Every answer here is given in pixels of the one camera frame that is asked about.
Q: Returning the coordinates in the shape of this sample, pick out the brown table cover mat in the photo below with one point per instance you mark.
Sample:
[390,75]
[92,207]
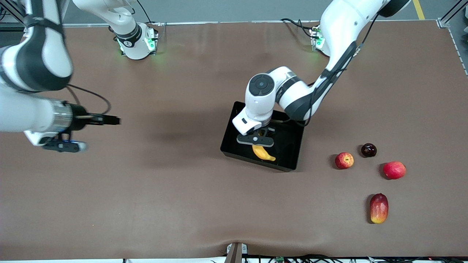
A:
[146,182]

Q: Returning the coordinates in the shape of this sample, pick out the aluminium frame profile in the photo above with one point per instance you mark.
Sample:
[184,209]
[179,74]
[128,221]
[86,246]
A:
[9,9]
[448,16]

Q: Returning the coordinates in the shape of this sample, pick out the yellow banana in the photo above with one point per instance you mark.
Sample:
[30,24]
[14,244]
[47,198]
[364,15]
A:
[261,152]

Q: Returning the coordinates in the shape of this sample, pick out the silver table edge strip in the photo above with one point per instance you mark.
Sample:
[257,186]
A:
[459,51]

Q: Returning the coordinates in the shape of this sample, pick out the dark purple plum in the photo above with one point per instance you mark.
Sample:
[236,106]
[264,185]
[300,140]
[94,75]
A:
[369,150]

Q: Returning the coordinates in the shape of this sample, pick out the red pomegranate fruit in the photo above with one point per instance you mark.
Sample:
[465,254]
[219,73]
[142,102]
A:
[394,170]

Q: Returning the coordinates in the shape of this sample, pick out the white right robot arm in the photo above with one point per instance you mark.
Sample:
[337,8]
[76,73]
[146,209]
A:
[44,54]

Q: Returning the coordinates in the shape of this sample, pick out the white base box green light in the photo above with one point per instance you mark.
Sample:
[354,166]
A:
[150,42]
[317,39]

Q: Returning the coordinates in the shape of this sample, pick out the red yellow striped apple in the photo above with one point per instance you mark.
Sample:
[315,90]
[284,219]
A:
[344,160]

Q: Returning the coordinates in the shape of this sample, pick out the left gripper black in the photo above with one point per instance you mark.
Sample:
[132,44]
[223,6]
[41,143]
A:
[270,132]

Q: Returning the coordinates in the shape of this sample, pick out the black plastic box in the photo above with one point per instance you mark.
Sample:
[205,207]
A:
[289,146]

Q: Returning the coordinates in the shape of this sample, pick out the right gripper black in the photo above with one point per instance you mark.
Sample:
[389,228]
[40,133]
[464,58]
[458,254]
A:
[78,117]

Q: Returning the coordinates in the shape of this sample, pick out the yellow floor tape strip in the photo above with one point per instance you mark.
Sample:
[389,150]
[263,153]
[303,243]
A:
[418,9]

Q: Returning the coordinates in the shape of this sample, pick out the red yellow mango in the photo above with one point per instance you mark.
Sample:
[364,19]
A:
[378,208]

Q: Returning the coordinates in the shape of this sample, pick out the metal table clamp bracket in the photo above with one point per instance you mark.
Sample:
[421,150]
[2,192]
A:
[236,254]

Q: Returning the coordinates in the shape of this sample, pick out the small green circuit board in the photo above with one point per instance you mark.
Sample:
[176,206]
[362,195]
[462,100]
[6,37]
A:
[279,259]

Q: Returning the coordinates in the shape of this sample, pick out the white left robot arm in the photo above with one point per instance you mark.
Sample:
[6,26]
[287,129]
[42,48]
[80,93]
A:
[340,22]

